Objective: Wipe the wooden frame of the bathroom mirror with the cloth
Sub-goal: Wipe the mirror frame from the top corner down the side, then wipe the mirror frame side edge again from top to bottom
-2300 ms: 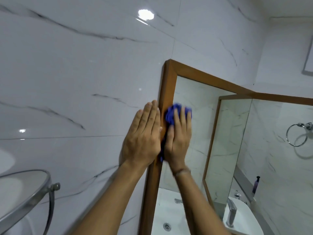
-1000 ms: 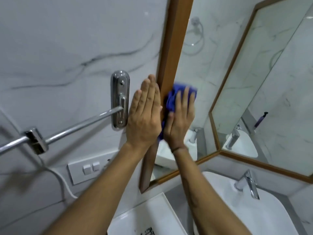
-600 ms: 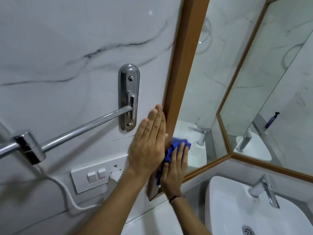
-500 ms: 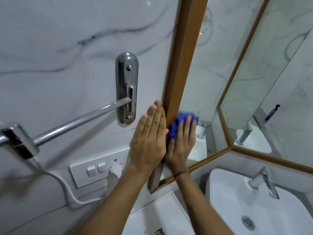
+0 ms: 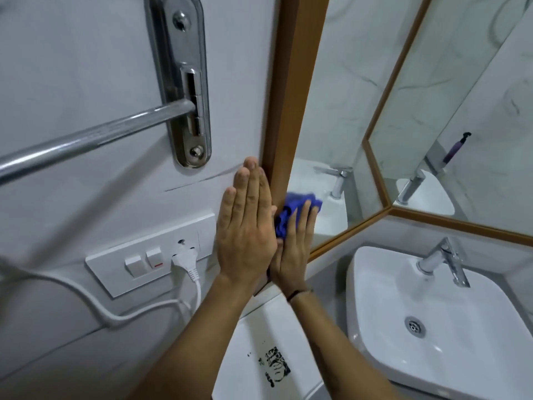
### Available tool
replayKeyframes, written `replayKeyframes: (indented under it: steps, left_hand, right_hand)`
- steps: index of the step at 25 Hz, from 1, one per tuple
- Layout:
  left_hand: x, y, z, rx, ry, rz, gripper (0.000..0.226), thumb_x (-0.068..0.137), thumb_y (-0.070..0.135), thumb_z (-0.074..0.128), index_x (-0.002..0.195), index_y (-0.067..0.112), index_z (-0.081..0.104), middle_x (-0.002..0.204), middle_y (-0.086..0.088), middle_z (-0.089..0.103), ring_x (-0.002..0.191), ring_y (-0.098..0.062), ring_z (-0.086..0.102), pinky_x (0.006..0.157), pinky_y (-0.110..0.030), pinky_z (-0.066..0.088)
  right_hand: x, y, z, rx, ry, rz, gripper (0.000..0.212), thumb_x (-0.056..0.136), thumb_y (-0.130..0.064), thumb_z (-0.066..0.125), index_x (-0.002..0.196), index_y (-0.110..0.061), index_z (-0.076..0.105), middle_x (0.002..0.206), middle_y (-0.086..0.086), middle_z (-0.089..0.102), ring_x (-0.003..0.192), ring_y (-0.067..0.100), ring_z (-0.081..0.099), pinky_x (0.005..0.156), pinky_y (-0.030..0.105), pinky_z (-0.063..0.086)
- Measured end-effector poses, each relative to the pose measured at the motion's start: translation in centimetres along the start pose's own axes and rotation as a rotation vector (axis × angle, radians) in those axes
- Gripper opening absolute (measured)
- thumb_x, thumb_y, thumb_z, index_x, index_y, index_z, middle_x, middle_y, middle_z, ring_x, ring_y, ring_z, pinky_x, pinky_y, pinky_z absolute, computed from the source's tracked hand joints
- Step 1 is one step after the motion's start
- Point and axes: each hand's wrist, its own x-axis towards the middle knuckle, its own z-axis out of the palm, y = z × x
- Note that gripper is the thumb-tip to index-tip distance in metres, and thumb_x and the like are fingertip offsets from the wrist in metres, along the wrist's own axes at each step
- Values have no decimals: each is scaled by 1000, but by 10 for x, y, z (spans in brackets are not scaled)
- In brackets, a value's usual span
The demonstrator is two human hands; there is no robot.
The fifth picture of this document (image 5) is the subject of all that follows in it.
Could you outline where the chrome sink faucet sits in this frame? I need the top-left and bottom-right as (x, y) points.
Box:
(416, 237), (471, 288)

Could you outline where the person's right hand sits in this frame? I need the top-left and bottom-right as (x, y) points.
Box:
(269, 199), (320, 298)

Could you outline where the person's right forearm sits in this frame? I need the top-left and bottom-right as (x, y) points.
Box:
(289, 293), (403, 400)

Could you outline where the white tray with black print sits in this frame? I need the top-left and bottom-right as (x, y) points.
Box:
(211, 283), (325, 400)

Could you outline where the white switch socket panel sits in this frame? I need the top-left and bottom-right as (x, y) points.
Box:
(85, 208), (217, 298)

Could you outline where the blue microfibre cloth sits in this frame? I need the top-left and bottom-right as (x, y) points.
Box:
(267, 192), (324, 283)

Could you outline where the white power plug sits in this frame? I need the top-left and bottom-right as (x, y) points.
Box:
(170, 245), (202, 283)

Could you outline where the plain white rocker switch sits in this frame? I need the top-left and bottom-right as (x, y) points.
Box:
(124, 254), (144, 278)

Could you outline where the chrome towel bar bracket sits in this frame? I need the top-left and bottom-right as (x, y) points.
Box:
(144, 0), (212, 169)

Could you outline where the person's left hand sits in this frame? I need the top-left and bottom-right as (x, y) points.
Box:
(215, 157), (279, 288)

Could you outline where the chrome sink drain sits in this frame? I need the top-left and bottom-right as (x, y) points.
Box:
(404, 316), (426, 339)

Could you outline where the wooden framed mirror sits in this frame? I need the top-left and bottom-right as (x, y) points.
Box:
(254, 0), (533, 297)

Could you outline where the white switch with red mark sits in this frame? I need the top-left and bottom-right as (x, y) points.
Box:
(145, 247), (164, 271)

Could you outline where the white power cable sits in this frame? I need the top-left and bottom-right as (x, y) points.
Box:
(0, 256), (204, 329)

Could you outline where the person's left forearm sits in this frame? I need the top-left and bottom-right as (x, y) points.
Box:
(129, 274), (261, 400)

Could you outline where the chrome towel bar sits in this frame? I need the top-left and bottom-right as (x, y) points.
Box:
(0, 98), (197, 186)

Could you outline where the white ceramic sink basin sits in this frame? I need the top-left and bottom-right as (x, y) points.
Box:
(346, 245), (533, 400)

